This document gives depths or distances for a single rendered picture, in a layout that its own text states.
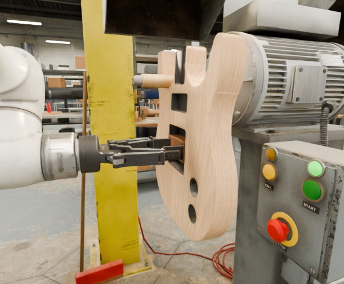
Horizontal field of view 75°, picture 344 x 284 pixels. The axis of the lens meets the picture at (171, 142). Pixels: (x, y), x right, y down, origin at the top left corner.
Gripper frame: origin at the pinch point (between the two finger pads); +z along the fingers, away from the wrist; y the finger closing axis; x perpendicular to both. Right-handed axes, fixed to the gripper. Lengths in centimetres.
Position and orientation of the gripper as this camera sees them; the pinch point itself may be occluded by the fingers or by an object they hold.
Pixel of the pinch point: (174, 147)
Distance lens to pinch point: 51.3
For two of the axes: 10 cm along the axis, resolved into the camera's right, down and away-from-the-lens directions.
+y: 3.4, 2.3, -9.1
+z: 9.4, -0.6, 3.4
